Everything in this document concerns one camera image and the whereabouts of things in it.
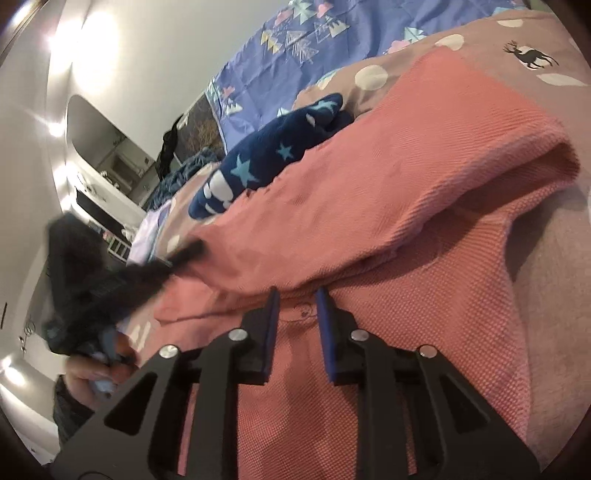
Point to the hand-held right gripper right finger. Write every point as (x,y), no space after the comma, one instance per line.
(324,332)

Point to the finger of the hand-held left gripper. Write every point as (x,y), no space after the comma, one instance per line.
(157,272)

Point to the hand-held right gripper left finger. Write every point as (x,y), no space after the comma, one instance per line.
(272,325)

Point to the pink knit shirt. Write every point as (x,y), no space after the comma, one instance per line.
(369,184)

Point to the person's left hand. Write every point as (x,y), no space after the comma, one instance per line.
(85,374)

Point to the white cloth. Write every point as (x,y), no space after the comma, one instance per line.
(147,235)

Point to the white counter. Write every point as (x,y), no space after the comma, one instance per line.
(111,196)

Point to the teal knit blanket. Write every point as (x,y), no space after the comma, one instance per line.
(184,177)

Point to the dark hanging garment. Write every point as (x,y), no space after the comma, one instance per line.
(168,147)

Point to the navy star print cloth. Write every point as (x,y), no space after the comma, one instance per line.
(258,147)

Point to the blue patterned bed sheet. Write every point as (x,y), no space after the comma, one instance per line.
(369,23)

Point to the dark wall poster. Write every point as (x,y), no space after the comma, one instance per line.
(203,131)

